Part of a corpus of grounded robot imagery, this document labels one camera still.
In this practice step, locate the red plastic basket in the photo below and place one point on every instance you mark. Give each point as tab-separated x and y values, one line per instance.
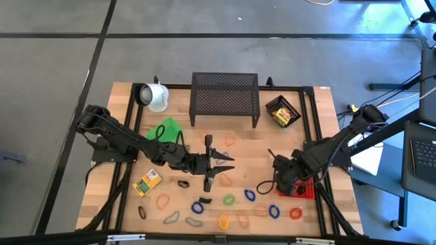
308	190

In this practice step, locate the white cylinder with black rim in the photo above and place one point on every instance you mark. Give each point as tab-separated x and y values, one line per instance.
156	97

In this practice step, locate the black frame clip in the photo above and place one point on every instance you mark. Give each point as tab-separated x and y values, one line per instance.
269	81

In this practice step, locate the silver beam bracket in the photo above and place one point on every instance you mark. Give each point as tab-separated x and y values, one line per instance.
126	237
315	241

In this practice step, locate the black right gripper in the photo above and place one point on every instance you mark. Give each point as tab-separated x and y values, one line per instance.
286	173

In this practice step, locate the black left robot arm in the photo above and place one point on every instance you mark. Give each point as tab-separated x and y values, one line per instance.
112	131

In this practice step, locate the yellow crayon box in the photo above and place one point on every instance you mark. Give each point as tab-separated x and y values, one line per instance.
281	117
147	182

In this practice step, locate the black side table frame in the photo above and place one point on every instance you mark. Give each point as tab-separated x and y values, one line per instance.
391	131

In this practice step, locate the black overhead frame beam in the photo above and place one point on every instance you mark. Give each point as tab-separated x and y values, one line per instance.
68	238

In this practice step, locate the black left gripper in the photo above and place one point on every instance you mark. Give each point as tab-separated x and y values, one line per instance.
199	163

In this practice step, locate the black plastic basket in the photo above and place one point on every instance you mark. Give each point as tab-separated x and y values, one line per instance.
272	103

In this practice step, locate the green plastic basket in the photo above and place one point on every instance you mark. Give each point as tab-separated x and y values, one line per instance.
170	127

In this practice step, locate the orange silicone wristband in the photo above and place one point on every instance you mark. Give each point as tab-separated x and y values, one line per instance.
219	179
225	140
238	217
157	202

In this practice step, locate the small black block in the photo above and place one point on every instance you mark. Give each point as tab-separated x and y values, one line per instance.
139	212

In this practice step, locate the black laptop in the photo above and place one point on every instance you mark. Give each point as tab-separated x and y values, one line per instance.
422	160

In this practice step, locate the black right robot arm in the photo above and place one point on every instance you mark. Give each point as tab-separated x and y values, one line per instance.
334	146

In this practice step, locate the white flat box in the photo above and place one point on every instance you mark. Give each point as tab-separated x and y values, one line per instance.
369	156

